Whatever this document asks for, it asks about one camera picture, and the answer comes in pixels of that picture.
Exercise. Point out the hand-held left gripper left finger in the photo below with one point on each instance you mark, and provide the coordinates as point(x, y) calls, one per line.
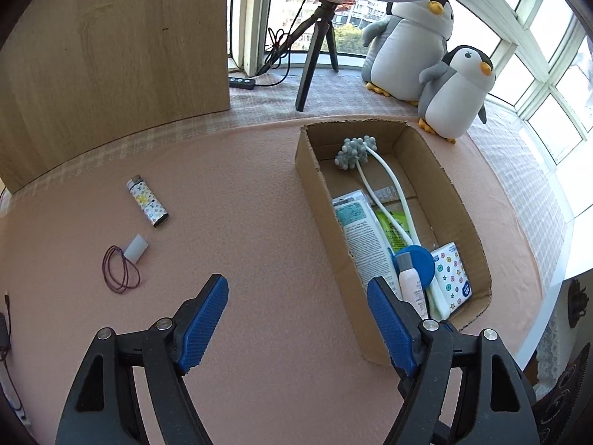
point(204, 329)

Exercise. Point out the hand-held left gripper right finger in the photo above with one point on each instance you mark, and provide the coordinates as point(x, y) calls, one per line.
point(389, 329)

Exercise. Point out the small pink bottle grey cap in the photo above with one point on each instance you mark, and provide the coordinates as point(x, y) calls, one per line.
point(410, 282)

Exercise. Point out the blue round lid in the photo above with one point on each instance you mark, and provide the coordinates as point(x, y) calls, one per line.
point(424, 264)

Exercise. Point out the dotted tissue pack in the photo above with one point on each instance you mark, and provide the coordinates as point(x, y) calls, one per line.
point(451, 276)

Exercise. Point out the white tube with blue cap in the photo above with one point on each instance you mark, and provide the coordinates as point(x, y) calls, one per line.
point(366, 245)

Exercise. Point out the green tube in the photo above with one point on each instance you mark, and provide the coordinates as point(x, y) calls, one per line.
point(394, 236)

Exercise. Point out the clear plastic packet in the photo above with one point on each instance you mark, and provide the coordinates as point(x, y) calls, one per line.
point(350, 198)

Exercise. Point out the cardboard box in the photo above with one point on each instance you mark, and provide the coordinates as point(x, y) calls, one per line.
point(324, 204)

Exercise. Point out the white massage roller grey balls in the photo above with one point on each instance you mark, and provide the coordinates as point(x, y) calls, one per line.
point(352, 153)

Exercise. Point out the pink blanket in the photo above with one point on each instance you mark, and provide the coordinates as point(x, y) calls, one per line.
point(255, 250)

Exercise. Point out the translucent plastic piece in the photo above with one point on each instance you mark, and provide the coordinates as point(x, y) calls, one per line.
point(135, 248)

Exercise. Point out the patterned lighter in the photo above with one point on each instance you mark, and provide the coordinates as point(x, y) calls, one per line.
point(147, 201)

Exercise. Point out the black power adapter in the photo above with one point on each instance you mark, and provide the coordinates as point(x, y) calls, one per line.
point(3, 331)

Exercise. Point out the small penguin plush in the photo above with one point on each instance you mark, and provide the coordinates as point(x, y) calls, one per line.
point(456, 97)

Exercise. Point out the large penguin plush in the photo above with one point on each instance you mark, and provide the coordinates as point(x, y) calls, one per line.
point(403, 46)

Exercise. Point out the large wooden board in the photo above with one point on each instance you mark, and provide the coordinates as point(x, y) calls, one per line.
point(116, 55)

